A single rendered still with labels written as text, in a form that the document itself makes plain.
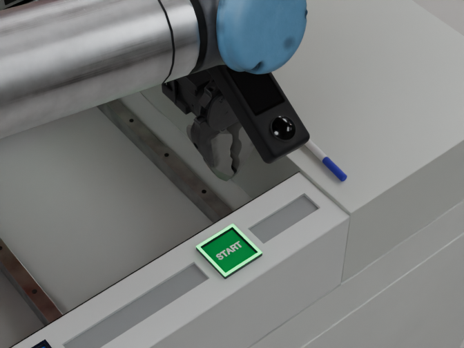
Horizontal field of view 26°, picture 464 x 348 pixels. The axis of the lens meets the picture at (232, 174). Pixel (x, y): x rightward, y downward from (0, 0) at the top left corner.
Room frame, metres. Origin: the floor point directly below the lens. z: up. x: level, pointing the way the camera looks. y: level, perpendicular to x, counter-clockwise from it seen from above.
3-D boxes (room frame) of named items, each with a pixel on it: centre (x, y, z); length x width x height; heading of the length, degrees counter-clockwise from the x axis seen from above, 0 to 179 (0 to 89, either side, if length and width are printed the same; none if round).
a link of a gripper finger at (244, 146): (0.74, 0.00, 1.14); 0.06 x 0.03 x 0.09; 38
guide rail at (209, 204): (1.01, 0.12, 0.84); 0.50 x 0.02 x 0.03; 38
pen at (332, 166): (0.88, -0.10, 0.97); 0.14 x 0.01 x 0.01; 34
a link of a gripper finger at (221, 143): (0.72, 0.03, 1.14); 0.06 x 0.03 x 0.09; 38
